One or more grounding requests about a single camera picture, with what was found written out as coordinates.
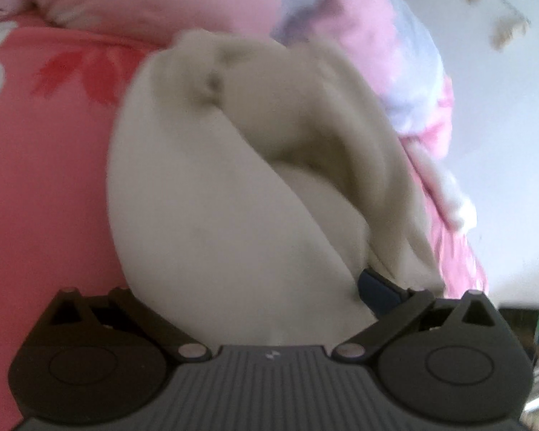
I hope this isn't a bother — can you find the pink floral bed sheet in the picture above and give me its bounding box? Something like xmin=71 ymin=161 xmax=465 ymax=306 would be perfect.
xmin=0 ymin=11 xmax=171 ymax=431

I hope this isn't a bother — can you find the beige hooded jacket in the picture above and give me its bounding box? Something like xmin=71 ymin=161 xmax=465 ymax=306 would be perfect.
xmin=107 ymin=29 xmax=446 ymax=347

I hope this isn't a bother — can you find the wall hook rack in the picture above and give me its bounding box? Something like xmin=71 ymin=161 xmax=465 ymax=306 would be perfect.
xmin=465 ymin=0 xmax=531 ymax=51

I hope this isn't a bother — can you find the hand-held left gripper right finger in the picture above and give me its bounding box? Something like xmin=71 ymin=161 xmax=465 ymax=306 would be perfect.
xmin=333 ymin=268 xmax=499 ymax=362

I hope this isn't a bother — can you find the pink grey floral quilt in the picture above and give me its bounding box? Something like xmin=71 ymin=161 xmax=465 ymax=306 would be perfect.
xmin=0 ymin=0 xmax=490 ymax=299

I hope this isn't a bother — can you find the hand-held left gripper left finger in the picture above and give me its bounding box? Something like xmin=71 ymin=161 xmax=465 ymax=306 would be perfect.
xmin=49 ymin=288 xmax=209 ymax=362

